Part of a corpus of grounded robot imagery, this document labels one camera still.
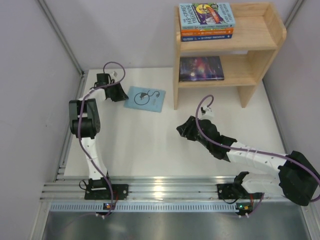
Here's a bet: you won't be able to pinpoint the light blue thin booklet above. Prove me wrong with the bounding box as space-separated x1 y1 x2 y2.
124 86 166 113

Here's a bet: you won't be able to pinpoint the purple galaxy cover book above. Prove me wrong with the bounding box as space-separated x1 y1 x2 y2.
179 56 225 82

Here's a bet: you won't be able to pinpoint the blue 91-storey treehouse book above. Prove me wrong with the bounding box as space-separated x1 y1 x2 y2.
181 34 233 42

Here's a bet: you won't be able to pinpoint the orange 78-storey treehouse book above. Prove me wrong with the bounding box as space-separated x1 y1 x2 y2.
180 27 234 37

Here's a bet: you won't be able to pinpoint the light blue 143-storey treehouse book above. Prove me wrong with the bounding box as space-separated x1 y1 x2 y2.
178 2 236 30

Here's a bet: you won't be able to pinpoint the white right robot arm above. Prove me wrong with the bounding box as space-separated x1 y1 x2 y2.
176 116 320 206

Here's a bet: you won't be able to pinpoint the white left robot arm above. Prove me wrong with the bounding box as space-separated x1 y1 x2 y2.
68 71 129 192

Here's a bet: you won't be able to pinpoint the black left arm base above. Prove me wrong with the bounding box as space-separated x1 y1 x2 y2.
84 184 129 201

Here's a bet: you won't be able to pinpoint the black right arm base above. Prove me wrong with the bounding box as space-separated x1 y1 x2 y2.
216 183 239 204

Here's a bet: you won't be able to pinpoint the wooden two-tier shelf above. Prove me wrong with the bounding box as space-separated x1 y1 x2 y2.
173 2 287 109

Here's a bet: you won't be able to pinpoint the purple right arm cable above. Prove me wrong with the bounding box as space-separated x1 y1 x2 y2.
195 94 320 218

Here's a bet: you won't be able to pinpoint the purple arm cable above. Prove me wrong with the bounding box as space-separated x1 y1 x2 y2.
78 61 126 216
195 94 320 218

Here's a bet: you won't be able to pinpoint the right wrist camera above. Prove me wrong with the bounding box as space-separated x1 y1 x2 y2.
200 106 215 119

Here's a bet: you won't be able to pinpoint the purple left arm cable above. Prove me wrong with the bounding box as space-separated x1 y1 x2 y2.
78 61 126 216

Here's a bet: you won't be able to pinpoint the aluminium mounting rail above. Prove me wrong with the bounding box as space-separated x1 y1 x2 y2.
40 176 289 213

